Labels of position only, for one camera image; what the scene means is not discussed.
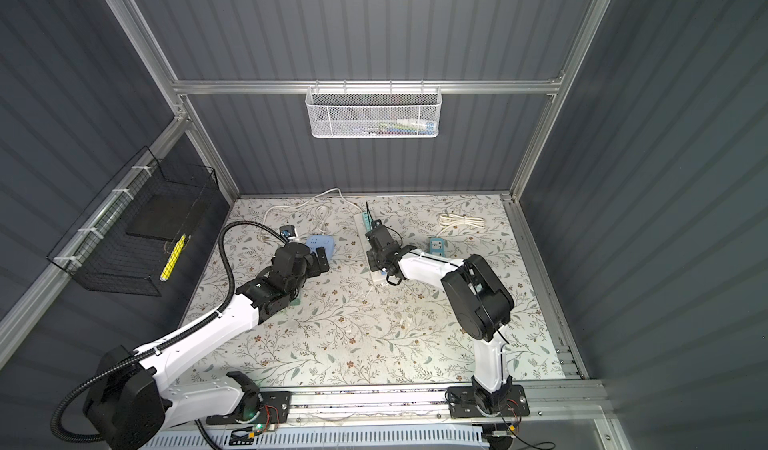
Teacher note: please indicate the items in white basket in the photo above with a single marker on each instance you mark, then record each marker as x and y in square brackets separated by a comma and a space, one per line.
[411, 127]

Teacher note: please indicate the teal power strip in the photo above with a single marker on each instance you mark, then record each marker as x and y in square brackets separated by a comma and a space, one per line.
[437, 246]

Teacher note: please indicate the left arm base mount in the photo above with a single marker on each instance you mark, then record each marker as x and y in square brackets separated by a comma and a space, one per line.
[267, 408]

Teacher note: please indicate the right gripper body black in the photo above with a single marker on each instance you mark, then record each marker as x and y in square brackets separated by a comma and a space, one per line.
[376, 263]

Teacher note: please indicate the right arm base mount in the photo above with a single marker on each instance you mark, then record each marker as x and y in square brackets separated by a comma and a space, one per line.
[465, 402]

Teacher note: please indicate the yellow marker pen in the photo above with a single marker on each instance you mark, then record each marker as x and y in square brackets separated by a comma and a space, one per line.
[173, 259]

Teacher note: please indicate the white wire mesh basket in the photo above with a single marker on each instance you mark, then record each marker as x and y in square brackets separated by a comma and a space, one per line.
[336, 114]

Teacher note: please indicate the blue square power socket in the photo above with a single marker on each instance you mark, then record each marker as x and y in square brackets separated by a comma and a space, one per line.
[325, 242]

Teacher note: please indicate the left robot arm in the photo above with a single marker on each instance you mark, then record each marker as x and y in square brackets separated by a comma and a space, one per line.
[129, 407]

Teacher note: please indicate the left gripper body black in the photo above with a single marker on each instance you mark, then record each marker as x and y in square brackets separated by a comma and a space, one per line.
[314, 269]

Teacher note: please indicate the black wire basket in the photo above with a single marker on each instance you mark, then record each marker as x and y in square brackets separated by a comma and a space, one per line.
[123, 245]

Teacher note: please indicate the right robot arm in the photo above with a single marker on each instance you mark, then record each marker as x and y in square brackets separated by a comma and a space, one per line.
[481, 303]

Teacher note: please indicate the white vented cover strip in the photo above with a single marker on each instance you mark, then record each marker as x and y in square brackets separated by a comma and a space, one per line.
[430, 436]

